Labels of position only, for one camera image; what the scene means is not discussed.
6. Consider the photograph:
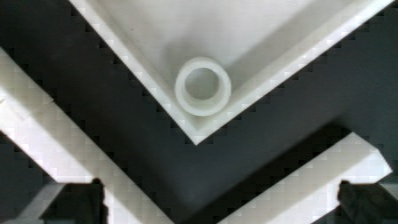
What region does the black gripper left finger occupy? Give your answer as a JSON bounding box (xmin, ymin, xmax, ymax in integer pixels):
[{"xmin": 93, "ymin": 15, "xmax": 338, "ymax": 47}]
[{"xmin": 7, "ymin": 178, "xmax": 109, "ymax": 224}]

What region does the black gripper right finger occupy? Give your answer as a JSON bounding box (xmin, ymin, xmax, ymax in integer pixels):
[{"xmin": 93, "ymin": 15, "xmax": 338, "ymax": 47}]
[{"xmin": 338, "ymin": 181, "xmax": 398, "ymax": 224}]

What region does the white square tabletop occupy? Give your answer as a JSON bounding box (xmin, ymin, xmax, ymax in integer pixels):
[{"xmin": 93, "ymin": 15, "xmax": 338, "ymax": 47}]
[{"xmin": 69, "ymin": 0, "xmax": 395, "ymax": 143}]

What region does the white L-shaped obstacle wall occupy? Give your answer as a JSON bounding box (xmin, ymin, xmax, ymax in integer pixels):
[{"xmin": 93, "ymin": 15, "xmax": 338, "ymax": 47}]
[{"xmin": 0, "ymin": 49, "xmax": 393, "ymax": 224}]

